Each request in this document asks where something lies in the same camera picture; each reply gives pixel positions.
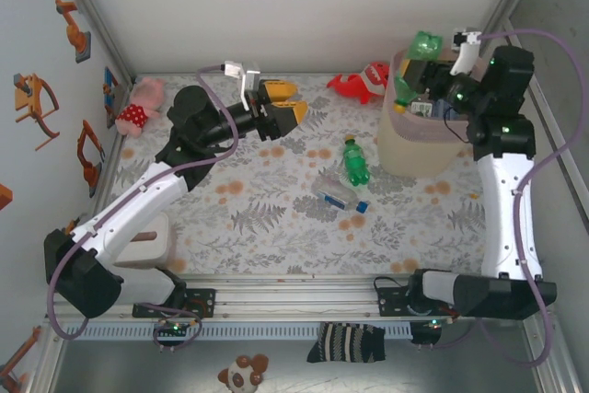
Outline beige slotted plastic bin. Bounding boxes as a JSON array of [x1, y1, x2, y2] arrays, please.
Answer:
[[376, 47, 475, 179]]

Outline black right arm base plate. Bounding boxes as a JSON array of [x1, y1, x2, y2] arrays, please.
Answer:
[[375, 275, 461, 318]]

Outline blue and orange wall sticker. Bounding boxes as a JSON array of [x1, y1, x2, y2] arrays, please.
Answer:
[[101, 65, 121, 130]]

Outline aluminium rail frame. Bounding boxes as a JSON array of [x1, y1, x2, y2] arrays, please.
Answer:
[[43, 272, 560, 323]]

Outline white slotted cable duct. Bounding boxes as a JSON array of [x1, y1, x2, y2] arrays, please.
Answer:
[[62, 322, 413, 341]]

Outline green white label bottle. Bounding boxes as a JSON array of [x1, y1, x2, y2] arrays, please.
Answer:
[[409, 100, 436, 118]]

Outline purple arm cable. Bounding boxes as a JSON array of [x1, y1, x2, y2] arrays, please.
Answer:
[[47, 64, 239, 353], [432, 27, 583, 369]]

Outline green plastic bottle yellow cap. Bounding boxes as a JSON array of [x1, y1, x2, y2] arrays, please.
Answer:
[[392, 29, 445, 114], [342, 133, 372, 187]]

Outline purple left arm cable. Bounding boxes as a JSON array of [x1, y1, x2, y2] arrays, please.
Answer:
[[47, 64, 239, 353]]

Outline brown and white plush toy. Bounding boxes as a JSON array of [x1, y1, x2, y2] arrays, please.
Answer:
[[217, 353, 271, 389]]

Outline clear water bottle blue cap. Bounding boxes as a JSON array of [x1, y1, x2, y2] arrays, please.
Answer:
[[311, 171, 372, 214]]

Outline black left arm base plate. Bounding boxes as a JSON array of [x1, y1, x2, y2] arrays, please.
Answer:
[[132, 288, 217, 319]]

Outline black and white striped sock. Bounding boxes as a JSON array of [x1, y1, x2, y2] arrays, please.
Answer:
[[306, 321, 387, 364]]

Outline small circuit board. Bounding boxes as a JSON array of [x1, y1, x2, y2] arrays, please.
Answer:
[[156, 321, 192, 339]]

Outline pink pig plush toy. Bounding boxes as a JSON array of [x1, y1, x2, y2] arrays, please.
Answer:
[[114, 77, 166, 138]]

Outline red fish plush toy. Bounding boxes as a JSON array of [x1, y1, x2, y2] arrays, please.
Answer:
[[326, 61, 390, 106]]

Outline black controller box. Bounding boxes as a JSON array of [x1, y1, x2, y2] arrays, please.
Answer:
[[409, 318, 445, 347]]

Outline white tissue box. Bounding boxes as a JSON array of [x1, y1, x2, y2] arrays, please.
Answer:
[[112, 213, 175, 271]]

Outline orange chair shaped wall sticker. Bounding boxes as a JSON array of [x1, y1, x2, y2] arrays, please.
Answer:
[[12, 73, 61, 151]]

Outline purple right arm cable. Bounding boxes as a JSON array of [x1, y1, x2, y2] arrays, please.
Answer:
[[432, 27, 583, 369]]

